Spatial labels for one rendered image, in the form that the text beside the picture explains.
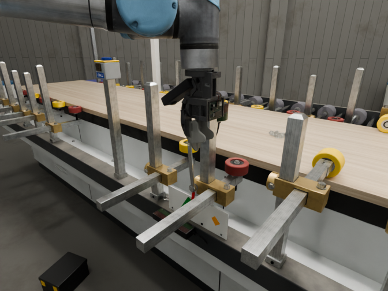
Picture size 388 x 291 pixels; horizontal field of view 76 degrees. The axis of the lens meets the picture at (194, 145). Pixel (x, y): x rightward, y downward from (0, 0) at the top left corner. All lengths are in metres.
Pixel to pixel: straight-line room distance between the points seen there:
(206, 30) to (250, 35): 4.39
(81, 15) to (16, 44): 5.88
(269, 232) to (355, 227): 0.46
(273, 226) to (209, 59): 0.37
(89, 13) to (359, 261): 0.94
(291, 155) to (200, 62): 0.30
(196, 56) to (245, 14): 4.42
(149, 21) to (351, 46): 5.15
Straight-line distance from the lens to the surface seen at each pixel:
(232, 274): 0.96
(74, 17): 0.45
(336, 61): 5.39
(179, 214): 0.67
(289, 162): 0.62
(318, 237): 0.96
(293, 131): 0.59
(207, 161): 0.75
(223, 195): 0.76
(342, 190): 0.84
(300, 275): 0.80
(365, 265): 0.98
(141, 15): 0.42
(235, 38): 4.94
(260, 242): 0.46
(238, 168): 0.82
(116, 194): 0.84
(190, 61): 0.58
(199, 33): 0.58
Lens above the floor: 1.27
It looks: 22 degrees down
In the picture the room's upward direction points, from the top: straight up
